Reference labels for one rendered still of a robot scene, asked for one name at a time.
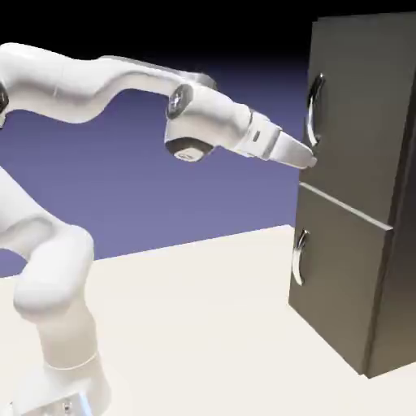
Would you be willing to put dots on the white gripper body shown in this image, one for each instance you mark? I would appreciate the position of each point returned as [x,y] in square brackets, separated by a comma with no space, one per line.
[291,150]

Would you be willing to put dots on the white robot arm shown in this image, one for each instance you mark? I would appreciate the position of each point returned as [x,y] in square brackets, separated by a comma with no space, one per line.
[81,87]

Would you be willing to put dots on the tall dark grey cabinet door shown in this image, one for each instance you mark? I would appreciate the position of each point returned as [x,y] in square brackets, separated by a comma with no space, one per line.
[357,136]

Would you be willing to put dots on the dark grey cabinet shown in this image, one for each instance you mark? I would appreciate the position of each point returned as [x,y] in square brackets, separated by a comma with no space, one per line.
[390,227]

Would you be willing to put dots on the short dark grey cabinet door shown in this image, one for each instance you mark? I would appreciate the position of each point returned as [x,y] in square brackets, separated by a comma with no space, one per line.
[338,279]

